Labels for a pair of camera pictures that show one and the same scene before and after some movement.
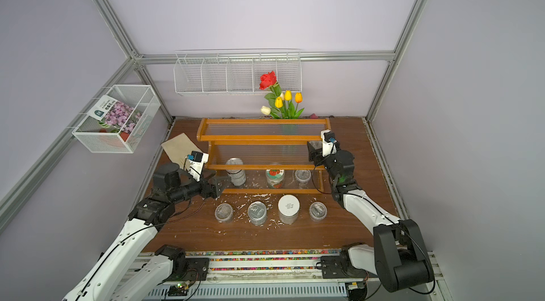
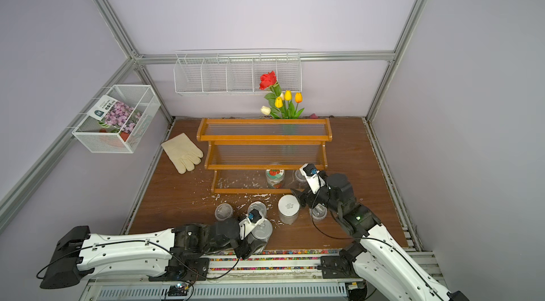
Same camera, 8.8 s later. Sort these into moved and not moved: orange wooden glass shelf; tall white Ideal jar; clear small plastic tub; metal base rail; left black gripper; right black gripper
Moved: right black gripper; left black gripper
Not moved: orange wooden glass shelf; tall white Ideal jar; clear small plastic tub; metal base rail
